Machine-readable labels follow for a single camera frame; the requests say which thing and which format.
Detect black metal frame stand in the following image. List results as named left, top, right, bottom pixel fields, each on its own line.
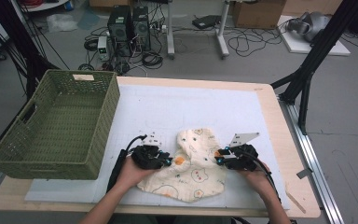
left=269, top=0, right=358, bottom=135
left=0, top=0, right=60, bottom=101

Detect person's left hand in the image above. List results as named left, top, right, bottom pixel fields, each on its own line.
left=116, top=155, right=160, bottom=191

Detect person's right hand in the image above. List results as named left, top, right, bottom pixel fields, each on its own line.
left=235, top=161, right=277, bottom=201

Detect slim black computer tower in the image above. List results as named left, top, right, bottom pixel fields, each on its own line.
left=131, top=6, right=152, bottom=52

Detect aluminium rail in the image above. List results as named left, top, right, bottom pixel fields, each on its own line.
left=278, top=96, right=345, bottom=224

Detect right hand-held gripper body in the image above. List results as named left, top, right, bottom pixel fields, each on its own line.
left=227, top=132, right=261, bottom=172

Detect loose black floor cable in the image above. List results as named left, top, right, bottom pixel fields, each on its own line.
left=227, top=26, right=282, bottom=58

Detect green woven basket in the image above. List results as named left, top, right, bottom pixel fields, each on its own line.
left=0, top=69, right=121, bottom=181

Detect coiled black cable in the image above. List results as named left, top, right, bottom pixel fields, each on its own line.
left=141, top=50, right=164, bottom=70

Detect white power supply box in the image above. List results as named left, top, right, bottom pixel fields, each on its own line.
left=97, top=35, right=110, bottom=62

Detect white desk leg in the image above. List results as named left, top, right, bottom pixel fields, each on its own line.
left=215, top=0, right=231, bottom=59
left=166, top=0, right=176, bottom=60

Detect clear plastic bag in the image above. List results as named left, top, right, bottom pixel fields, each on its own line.
left=46, top=12, right=79, bottom=34

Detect thin wooden stick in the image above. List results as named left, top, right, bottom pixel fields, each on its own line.
left=284, top=189, right=308, bottom=215

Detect white floor board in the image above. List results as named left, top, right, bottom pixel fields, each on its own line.
left=276, top=15, right=351, bottom=57

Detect left hand-held gripper cable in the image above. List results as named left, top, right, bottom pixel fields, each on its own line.
left=106, top=133, right=148, bottom=194

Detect grey rounded device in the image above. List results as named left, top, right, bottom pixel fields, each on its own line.
left=285, top=11, right=332, bottom=43

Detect right hand-held gripper cable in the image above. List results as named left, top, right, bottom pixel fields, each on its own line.
left=243, top=150, right=282, bottom=203

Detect large black computer tower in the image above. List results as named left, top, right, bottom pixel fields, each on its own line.
left=107, top=5, right=134, bottom=58

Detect cream printed cloth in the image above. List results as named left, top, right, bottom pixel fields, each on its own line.
left=136, top=127, right=227, bottom=204

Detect flat black device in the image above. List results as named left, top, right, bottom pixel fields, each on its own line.
left=191, top=14, right=222, bottom=31

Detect hand-held gripper cable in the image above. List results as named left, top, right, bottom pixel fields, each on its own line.
left=243, top=150, right=282, bottom=203
left=106, top=133, right=148, bottom=194

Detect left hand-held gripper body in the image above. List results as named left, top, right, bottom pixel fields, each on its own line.
left=131, top=133, right=165, bottom=171

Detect brown cardboard box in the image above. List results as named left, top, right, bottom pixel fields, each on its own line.
left=232, top=0, right=287, bottom=30

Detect white grid mat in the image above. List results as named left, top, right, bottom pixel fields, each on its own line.
left=24, top=83, right=292, bottom=210

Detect person's dark trousers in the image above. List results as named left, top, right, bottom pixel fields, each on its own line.
left=108, top=215, right=232, bottom=224

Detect grey tape piece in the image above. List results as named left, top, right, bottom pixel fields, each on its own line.
left=296, top=167, right=314, bottom=180

